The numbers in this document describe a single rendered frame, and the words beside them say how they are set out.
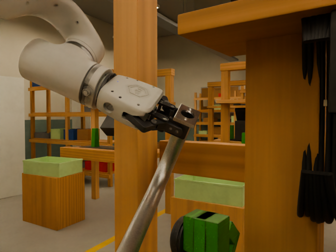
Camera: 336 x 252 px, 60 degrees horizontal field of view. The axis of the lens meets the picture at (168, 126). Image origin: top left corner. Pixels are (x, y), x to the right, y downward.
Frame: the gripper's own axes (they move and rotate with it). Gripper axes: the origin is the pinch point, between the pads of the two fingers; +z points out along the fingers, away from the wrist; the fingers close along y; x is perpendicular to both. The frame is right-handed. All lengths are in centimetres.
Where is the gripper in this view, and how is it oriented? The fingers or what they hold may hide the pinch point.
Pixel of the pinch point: (179, 123)
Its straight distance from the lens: 54.6
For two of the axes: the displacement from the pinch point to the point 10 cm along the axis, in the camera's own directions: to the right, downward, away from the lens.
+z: 9.1, 4.0, -0.6
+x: -3.1, 7.8, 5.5
